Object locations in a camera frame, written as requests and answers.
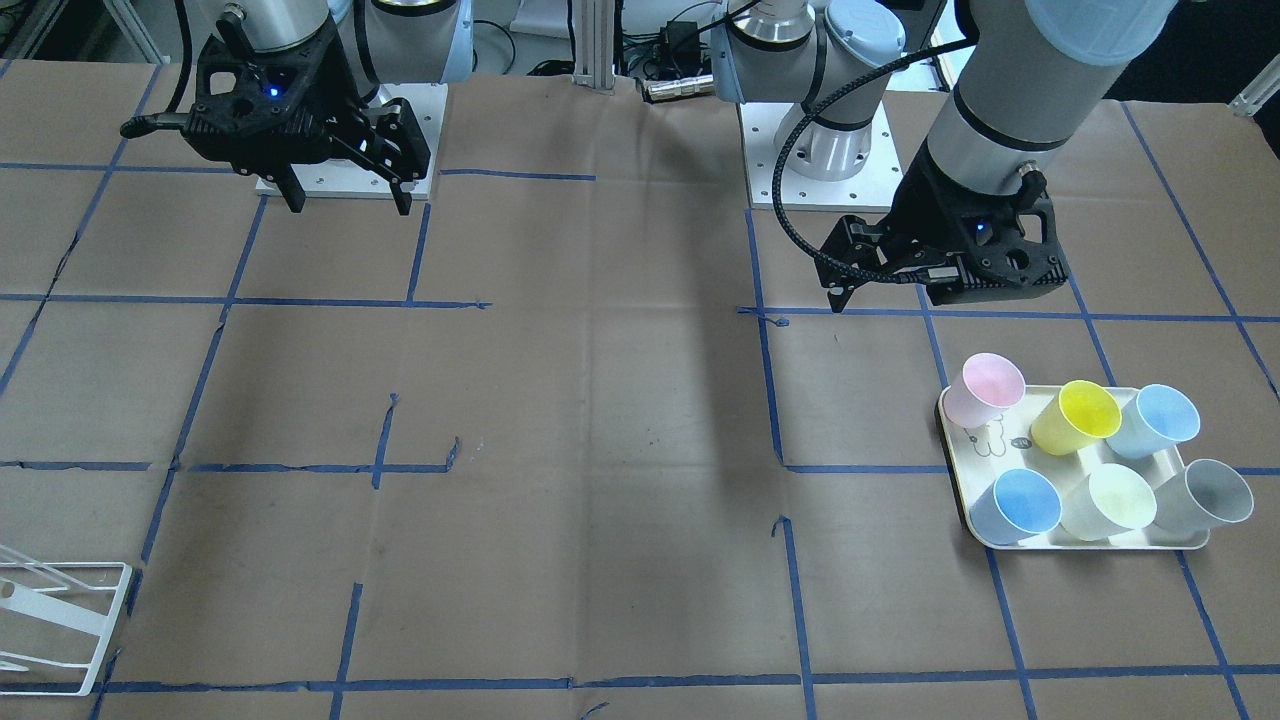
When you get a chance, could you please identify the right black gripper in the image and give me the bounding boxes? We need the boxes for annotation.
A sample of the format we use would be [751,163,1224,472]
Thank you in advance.
[120,20,433,217]

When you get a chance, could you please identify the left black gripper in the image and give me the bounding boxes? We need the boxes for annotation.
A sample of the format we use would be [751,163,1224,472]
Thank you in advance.
[815,165,1069,313]

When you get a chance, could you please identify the pink plastic cup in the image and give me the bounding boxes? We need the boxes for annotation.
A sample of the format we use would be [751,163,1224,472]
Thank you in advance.
[942,352,1027,428]

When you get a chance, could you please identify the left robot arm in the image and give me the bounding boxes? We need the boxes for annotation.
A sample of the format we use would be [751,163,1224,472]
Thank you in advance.
[709,1,1174,313]

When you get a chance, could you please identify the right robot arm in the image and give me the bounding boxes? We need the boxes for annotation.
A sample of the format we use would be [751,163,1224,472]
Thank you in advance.
[120,1,474,215]

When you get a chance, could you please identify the yellow plastic cup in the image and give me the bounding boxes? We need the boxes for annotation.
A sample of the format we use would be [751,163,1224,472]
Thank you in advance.
[1030,380,1123,456]

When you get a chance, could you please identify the light blue plastic cup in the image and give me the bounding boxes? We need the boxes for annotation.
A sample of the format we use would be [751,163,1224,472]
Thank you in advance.
[1105,384,1202,459]

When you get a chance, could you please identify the cream plastic cup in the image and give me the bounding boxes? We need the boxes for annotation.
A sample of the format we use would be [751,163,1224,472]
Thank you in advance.
[1060,462,1157,541]

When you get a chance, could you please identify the grey plastic cup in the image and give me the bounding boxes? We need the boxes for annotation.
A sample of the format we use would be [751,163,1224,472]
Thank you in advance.
[1155,457,1254,533]

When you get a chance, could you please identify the cream rabbit tray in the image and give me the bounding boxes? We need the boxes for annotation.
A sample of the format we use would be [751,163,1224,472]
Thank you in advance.
[936,386,1211,551]

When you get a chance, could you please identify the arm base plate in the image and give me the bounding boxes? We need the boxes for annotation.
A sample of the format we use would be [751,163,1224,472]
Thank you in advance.
[739,102,902,213]
[293,85,449,201]

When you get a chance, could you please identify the white wire cup rack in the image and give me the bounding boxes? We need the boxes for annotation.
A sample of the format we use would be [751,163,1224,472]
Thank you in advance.
[1,546,134,697]

